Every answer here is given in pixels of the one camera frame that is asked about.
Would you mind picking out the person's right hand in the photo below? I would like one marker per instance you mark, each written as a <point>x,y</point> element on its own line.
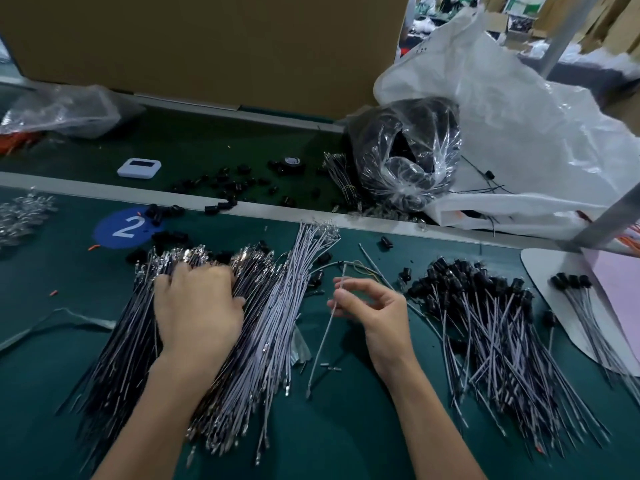
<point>378,320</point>

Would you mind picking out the person's left hand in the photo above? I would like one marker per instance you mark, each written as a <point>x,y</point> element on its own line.
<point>198,315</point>

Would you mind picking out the person's left forearm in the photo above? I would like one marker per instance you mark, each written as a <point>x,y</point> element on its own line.
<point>150,430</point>

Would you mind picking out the person's right forearm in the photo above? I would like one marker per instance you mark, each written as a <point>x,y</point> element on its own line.
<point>430,430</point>

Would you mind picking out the small clear plastic piece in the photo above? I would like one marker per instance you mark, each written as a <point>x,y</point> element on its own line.
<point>300,347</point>

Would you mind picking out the blue round number sticker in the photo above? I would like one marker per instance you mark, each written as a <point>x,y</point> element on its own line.
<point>125,228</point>

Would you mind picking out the clear plastic strip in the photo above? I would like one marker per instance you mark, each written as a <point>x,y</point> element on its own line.
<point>55,323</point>

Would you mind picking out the small white timer device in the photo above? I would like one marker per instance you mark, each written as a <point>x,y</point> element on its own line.
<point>139,168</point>

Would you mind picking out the clear bag with black contents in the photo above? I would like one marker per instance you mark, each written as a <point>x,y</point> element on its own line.
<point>405,150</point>

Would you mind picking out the large white plastic sack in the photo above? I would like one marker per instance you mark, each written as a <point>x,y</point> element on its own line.
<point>530,135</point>

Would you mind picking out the pink paper sheet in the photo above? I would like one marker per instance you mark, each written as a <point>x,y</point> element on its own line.
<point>618,295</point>

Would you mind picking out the crumpled clear plastic bag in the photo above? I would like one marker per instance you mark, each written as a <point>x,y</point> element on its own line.
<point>60,110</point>

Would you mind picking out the brown cardboard panel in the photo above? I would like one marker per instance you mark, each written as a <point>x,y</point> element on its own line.
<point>200,50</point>

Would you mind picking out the stack of cardboard boxes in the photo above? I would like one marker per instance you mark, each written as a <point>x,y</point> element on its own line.
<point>615,20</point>

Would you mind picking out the grey metal frame post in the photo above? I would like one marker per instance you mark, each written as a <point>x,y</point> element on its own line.
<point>558,25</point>
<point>610,230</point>

